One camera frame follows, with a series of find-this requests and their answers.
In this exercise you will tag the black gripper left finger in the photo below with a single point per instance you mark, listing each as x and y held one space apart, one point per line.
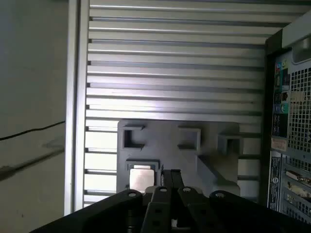
159 206

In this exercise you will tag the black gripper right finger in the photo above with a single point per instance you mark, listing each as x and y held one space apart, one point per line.
194 208

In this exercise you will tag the silver square CPU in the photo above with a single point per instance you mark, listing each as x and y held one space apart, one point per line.
141 178

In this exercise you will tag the grey plastic parts rack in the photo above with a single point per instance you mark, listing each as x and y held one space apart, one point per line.
167 150

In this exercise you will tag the black open PC case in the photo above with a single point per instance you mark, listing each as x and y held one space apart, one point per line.
298 121

